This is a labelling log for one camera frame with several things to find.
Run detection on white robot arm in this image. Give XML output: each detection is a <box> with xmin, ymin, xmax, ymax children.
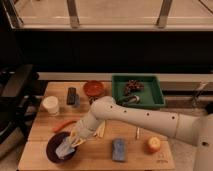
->
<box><xmin>69</xmin><ymin>96</ymin><xmax>213</xmax><ymax>171</ymax></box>

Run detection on green plastic tray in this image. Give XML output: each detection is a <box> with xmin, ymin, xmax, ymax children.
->
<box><xmin>111</xmin><ymin>75</ymin><xmax>166</xmax><ymax>109</ymax></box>

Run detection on brown pine cone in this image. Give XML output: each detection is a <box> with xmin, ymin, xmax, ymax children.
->
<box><xmin>124</xmin><ymin>80</ymin><xmax>144</xmax><ymax>95</ymax></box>

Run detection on black chair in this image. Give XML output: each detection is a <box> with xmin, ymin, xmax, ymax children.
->
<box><xmin>0</xmin><ymin>65</ymin><xmax>39</xmax><ymax>144</ymax></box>

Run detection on orange fruit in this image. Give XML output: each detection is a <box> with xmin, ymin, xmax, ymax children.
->
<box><xmin>147</xmin><ymin>137</ymin><xmax>161</xmax><ymax>153</ymax></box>

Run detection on white cup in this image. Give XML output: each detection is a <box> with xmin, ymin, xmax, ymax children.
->
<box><xmin>42</xmin><ymin>96</ymin><xmax>60</xmax><ymax>116</ymax></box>

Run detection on metal fork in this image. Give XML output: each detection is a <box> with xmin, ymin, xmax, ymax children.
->
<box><xmin>135</xmin><ymin>127</ymin><xmax>140</xmax><ymax>140</ymax></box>

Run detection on orange carrot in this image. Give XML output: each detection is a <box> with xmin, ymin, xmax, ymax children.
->
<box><xmin>52</xmin><ymin>120</ymin><xmax>77</xmax><ymax>133</ymax></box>

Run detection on small metal cup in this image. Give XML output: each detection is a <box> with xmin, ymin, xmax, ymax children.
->
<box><xmin>89</xmin><ymin>97</ymin><xmax>98</xmax><ymax>105</ymax></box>

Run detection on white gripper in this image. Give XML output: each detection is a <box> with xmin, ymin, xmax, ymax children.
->
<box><xmin>68</xmin><ymin>120</ymin><xmax>95</xmax><ymax>148</ymax></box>

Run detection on light blue towel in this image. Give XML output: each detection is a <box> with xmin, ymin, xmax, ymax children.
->
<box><xmin>55</xmin><ymin>138</ymin><xmax>75</xmax><ymax>159</ymax></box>

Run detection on red bowl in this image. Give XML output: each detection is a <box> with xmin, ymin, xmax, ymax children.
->
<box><xmin>83</xmin><ymin>80</ymin><xmax>104</xmax><ymax>97</ymax></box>

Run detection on blue sponge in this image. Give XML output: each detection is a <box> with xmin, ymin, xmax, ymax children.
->
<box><xmin>112</xmin><ymin>138</ymin><xmax>126</xmax><ymax>162</ymax></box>

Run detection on purple bowl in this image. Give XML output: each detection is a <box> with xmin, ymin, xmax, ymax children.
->
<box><xmin>46</xmin><ymin>132</ymin><xmax>77</xmax><ymax>164</ymax></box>

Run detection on black rectangular block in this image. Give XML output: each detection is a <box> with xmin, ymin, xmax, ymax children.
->
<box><xmin>67</xmin><ymin>87</ymin><xmax>76</xmax><ymax>105</ymax></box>

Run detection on peeled banana pieces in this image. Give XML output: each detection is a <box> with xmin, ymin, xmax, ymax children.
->
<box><xmin>94</xmin><ymin>121</ymin><xmax>106</xmax><ymax>138</ymax></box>

